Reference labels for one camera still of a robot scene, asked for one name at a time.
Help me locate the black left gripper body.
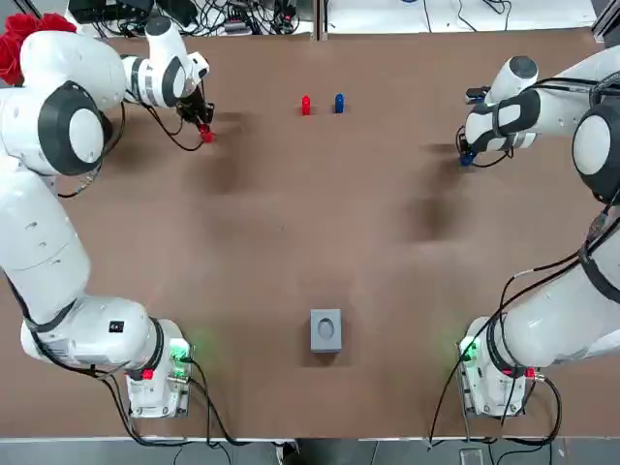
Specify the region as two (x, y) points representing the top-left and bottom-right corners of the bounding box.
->
(175, 89), (209, 122)

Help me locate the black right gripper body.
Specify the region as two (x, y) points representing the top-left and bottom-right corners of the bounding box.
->
(456, 126), (479, 156)

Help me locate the black electronics box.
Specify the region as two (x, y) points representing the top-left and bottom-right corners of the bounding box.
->
(67, 0), (156, 24)

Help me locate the red rose bouquet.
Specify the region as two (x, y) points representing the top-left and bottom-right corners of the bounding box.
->
(0, 13), (78, 88)

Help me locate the grey box with round recess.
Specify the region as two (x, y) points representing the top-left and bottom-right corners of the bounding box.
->
(309, 307), (344, 354)

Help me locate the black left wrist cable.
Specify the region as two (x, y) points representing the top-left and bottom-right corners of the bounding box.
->
(139, 79), (209, 153)

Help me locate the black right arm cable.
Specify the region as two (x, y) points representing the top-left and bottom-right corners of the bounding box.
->
(483, 207), (620, 350)

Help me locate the aluminium frame rail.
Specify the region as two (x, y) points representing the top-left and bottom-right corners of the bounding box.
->
(589, 0), (620, 49)

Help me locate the black right base cable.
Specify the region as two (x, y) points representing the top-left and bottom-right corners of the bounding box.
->
(428, 348), (471, 450)

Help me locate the black base cable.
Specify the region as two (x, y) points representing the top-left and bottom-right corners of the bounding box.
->
(428, 348), (471, 450)
(186, 357), (253, 447)

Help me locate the black left base cable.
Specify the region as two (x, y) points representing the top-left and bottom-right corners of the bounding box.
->
(186, 357), (253, 447)

